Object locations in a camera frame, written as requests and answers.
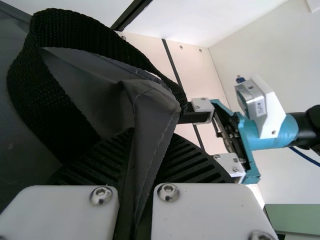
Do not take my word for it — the black strip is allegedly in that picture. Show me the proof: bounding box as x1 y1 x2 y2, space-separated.
161 38 206 154

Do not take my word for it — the blue cable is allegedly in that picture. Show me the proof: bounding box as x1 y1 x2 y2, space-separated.
289 146 320 166

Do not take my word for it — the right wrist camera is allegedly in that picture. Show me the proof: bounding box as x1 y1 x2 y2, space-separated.
234 75 288 140

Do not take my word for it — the black post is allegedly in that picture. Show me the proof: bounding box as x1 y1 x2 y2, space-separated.
109 0 152 32

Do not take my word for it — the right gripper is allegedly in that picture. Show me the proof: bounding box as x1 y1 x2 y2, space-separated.
174 97 300 185

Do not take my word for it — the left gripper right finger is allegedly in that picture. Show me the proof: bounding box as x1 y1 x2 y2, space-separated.
149 132 280 240

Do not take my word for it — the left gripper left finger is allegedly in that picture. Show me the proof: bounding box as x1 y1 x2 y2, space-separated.
0 126 138 240

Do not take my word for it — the dark grey bag with straps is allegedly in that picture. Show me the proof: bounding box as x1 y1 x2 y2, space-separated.
0 0 189 240

